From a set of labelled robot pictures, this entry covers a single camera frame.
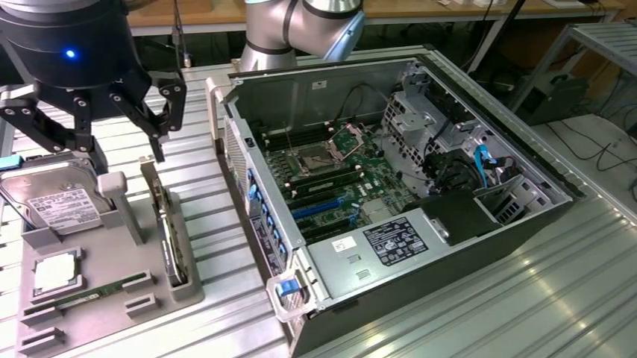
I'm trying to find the black looped case wire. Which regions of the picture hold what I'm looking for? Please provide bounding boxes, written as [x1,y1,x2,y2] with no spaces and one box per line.
[342,84,390,126]

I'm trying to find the silver hard disk drive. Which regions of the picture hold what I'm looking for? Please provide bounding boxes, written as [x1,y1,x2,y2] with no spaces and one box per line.
[0,156,115,236]

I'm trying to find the green loose RAM stick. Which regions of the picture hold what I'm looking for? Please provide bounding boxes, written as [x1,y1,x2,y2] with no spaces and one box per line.
[49,279,129,307]

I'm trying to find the open black PC case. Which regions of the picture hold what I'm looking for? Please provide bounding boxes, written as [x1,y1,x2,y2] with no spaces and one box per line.
[205,51,586,358]

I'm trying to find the silver CPU chip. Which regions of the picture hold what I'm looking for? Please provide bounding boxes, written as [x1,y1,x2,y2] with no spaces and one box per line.
[32,256,83,291]

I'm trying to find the silver drive cage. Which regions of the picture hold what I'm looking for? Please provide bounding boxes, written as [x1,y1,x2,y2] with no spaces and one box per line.
[380,66,482,176]

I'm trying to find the silver disk bay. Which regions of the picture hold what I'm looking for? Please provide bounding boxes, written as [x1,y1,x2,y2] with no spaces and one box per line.
[471,174,551,227]

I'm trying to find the silver chipset heatsink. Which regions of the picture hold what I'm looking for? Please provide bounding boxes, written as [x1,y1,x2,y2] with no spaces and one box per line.
[358,199,400,222]

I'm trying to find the wooden desk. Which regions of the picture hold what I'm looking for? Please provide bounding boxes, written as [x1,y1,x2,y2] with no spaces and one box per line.
[127,0,623,29]

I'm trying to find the silver power supply unit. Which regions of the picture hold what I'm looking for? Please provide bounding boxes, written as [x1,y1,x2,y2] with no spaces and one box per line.
[302,214,451,301]

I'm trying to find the blue slot clip strip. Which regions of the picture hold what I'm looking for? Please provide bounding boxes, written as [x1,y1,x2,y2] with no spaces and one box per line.
[244,168,291,264]

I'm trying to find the graphics card with metal bracket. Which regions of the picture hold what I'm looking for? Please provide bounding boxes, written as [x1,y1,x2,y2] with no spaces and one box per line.
[139,154,191,289]

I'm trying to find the black floor cable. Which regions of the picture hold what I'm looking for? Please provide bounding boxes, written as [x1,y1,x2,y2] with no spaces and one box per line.
[545,121,637,173]

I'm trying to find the black floor device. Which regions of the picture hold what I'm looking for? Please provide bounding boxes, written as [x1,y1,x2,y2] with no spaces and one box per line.
[517,72,589,127]

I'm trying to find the blue disk wire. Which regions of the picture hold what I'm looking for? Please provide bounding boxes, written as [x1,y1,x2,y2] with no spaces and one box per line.
[474,142,499,188]

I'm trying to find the translucent grey case handle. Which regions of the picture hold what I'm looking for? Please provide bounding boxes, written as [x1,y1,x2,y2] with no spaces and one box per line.
[264,271,322,324]

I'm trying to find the CPU socket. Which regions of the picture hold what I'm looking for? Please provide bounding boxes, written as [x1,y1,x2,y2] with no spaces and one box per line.
[294,145,334,169]

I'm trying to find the blue disk caddy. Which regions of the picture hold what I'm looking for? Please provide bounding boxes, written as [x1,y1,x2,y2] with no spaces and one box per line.
[0,155,25,173]

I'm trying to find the open metal socket cover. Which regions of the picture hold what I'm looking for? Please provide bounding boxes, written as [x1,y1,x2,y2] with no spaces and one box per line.
[326,125,372,160]

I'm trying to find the black wire bundle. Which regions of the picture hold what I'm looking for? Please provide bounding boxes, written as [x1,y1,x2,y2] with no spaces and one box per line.
[420,149,482,197]

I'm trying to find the metal slat shelf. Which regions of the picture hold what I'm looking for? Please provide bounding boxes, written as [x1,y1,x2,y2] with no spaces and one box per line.
[506,21,637,113]

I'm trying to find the black plastic shroud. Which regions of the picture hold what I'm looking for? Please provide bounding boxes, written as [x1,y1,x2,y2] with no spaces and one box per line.
[400,189,503,247]

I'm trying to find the grey plastic parts rack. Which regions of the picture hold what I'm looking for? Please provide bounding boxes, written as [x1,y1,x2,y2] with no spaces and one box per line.
[13,171,207,356]

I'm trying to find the black installed RAM stick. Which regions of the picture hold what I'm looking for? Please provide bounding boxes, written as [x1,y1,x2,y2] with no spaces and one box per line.
[286,168,366,198]

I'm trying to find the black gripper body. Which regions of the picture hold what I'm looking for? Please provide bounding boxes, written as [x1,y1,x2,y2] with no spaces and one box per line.
[0,0,153,94]

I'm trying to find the grey hanging cable with plug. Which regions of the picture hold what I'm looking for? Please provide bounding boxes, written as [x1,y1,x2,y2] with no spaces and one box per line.
[169,0,193,69]

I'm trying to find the green motherboard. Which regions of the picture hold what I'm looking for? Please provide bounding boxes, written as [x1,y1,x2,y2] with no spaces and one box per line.
[258,121,431,242]

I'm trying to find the red and black wires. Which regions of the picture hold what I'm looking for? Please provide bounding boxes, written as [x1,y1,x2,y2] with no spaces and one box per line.
[490,157,522,178]

